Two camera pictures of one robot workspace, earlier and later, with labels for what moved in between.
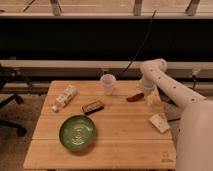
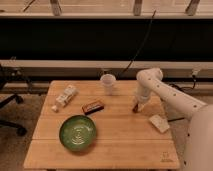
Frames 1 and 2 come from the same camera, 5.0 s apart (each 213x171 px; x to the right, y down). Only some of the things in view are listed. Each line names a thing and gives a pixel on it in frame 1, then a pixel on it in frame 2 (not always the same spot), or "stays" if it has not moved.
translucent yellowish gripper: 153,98 to 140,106
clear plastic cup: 108,80 stays
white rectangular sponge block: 160,122 stays
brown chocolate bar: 93,107 stays
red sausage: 135,98 to 135,110
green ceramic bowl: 77,133 stays
